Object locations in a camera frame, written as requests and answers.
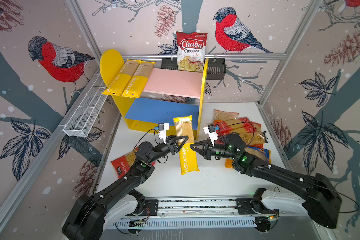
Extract blue spaghetti bag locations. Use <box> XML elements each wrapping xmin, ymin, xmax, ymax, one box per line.
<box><xmin>239</xmin><ymin>132</ymin><xmax>268</xmax><ymax>146</ymax></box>

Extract orange macaroni bag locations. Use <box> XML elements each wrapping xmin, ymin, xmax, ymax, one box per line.
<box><xmin>214</xmin><ymin>110</ymin><xmax>239</xmax><ymax>122</ymax></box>

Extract white wire basket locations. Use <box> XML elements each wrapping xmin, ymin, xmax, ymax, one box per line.
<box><xmin>63</xmin><ymin>73</ymin><xmax>107</xmax><ymax>138</ymax></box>

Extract Chuba cassava chips bag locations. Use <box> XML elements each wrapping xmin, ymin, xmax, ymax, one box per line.
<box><xmin>177</xmin><ymin>32</ymin><xmax>208</xmax><ymax>73</ymax></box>

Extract red short pasta bag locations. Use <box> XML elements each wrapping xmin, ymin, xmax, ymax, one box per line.
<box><xmin>214</xmin><ymin>122</ymin><xmax>261</xmax><ymax>135</ymax></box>

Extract blue orange pasta bag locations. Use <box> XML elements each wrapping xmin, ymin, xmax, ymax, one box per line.
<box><xmin>224</xmin><ymin>146</ymin><xmax>272</xmax><ymax>169</ymax></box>

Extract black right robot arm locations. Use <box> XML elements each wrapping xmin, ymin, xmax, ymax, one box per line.
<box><xmin>190</xmin><ymin>134</ymin><xmax>342</xmax><ymax>229</ymax></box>

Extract red macaroni bag left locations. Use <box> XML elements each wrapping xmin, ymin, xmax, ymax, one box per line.
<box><xmin>111</xmin><ymin>148</ymin><xmax>155</xmax><ymax>179</ymax></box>

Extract yellow pink blue shelf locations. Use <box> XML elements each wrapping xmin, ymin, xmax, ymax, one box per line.
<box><xmin>99</xmin><ymin>49</ymin><xmax>210</xmax><ymax>142</ymax></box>

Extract red spaghetti bag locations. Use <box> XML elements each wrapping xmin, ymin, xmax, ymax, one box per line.
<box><xmin>214</xmin><ymin>118</ymin><xmax>261</xmax><ymax>135</ymax></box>

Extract black wall basket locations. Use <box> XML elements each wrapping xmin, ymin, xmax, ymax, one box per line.
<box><xmin>161</xmin><ymin>58</ymin><xmax>227</xmax><ymax>80</ymax></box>

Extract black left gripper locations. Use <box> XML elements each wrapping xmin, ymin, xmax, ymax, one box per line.
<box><xmin>147</xmin><ymin>134</ymin><xmax>187</xmax><ymax>165</ymax></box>

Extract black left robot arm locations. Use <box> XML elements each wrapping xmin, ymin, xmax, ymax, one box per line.
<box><xmin>62</xmin><ymin>136</ymin><xmax>189</xmax><ymax>240</ymax></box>

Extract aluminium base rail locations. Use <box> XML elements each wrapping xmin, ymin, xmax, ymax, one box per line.
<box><xmin>104</xmin><ymin>196</ymin><xmax>322</xmax><ymax>232</ymax></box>

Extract yellow Pastatime spaghetti bag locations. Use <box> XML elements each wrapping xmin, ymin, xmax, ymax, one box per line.
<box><xmin>103</xmin><ymin>60</ymin><xmax>140</xmax><ymax>96</ymax></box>
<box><xmin>122</xmin><ymin>61</ymin><xmax>156</xmax><ymax>98</ymax></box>
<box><xmin>174</xmin><ymin>115</ymin><xmax>200</xmax><ymax>175</ymax></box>

